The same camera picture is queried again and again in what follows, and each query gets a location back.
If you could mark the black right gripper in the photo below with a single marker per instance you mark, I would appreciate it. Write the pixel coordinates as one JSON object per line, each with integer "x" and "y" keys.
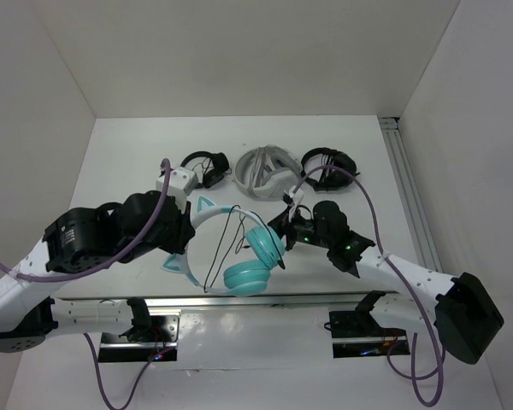
{"x": 284, "y": 225}

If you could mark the white grey gaming headset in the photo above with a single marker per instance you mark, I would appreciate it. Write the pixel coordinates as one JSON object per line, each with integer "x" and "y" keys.
{"x": 266, "y": 173}

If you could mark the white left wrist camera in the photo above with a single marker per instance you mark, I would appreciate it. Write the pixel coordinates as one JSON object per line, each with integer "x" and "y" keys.
{"x": 182, "y": 182}

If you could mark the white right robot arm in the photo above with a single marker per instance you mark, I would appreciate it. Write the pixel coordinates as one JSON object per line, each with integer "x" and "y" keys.
{"x": 459, "y": 308}

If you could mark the aluminium table rail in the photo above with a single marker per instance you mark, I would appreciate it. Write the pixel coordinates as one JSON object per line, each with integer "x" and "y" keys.
{"x": 328, "y": 300}

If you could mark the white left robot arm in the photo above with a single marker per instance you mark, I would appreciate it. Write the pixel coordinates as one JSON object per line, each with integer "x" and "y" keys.
{"x": 81, "y": 242}

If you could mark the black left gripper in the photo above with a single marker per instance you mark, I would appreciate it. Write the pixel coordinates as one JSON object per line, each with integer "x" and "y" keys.
{"x": 185, "y": 231}

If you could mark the large black headset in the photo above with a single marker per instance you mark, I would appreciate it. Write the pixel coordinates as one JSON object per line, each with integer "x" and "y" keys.
{"x": 331, "y": 178}

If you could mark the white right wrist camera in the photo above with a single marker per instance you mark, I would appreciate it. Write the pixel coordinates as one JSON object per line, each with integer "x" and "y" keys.
{"x": 293, "y": 197}

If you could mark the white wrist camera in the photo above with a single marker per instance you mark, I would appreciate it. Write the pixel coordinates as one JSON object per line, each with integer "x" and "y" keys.
{"x": 182, "y": 182}
{"x": 293, "y": 197}

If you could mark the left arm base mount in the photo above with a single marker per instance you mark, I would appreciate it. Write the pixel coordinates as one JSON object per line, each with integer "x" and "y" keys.
{"x": 159, "y": 343}

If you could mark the small black headphones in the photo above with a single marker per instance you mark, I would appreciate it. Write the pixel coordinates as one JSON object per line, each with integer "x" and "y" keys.
{"x": 215, "y": 166}

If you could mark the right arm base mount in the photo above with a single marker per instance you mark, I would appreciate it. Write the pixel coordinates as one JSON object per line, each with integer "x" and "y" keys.
{"x": 355, "y": 334}

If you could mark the aluminium corner frame post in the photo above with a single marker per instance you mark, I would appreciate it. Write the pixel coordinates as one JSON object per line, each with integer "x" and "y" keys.
{"x": 413, "y": 208}

